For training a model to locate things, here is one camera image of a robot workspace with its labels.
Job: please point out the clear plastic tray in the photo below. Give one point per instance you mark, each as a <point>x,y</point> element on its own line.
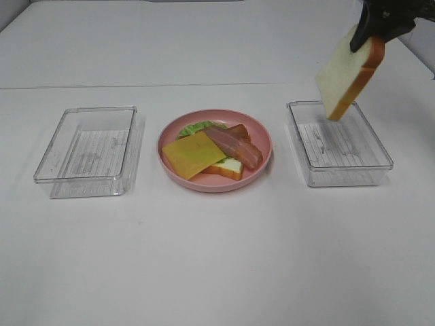
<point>94,152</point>
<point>346,153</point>

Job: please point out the yellow cheese slice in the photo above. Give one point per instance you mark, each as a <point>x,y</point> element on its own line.
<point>191,155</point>

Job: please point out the green lettuce leaf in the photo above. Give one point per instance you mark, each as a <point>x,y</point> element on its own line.
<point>194,128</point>

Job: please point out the pink bacon strip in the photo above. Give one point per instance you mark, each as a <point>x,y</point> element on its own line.
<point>235,147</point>

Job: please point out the right clear plastic tray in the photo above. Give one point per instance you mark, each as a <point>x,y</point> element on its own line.
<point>346,153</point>

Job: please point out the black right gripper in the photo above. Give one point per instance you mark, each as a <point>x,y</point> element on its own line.
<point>397,19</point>

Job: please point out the brown bacon strip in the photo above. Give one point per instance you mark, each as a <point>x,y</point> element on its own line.
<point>239,131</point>

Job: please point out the bread slice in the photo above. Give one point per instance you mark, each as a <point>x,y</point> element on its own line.
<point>346,74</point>
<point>229,168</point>

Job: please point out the pink round plate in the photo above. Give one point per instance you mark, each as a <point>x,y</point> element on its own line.
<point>211,183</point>

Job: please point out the left clear plastic tray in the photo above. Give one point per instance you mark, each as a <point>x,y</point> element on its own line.
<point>94,152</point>

